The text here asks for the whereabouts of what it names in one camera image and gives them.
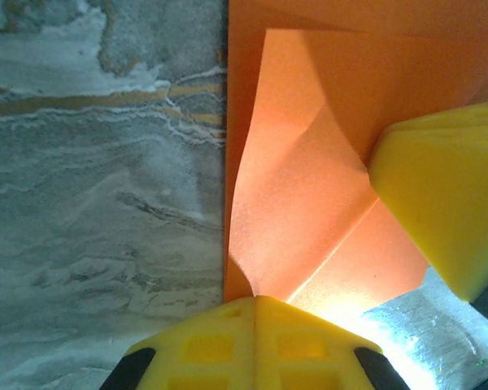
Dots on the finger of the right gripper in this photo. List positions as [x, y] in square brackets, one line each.
[443, 195]

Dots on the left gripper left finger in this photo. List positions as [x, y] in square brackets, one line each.
[211, 349]

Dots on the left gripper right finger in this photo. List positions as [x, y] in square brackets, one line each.
[301, 349]

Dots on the orange paper sheet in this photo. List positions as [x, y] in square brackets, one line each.
[301, 183]

